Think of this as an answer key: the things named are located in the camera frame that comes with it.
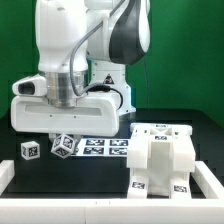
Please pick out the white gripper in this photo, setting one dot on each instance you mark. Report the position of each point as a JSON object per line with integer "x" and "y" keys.
{"x": 94, "y": 115}

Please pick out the small white tagged cube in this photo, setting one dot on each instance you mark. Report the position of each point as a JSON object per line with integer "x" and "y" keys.
{"x": 30, "y": 150}

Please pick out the white X-frame chair legs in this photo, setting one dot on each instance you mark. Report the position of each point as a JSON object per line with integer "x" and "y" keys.
{"x": 182, "y": 153}

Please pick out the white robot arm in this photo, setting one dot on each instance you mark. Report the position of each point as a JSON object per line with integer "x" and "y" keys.
{"x": 84, "y": 47}

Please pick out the white left fence bar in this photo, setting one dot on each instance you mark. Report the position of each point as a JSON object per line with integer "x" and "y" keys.
{"x": 7, "y": 173}

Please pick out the white front fence bar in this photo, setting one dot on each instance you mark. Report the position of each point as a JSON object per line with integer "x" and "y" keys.
{"x": 111, "y": 211}

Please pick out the white flat tagged base plate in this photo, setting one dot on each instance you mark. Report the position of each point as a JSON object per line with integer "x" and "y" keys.
{"x": 102, "y": 147}

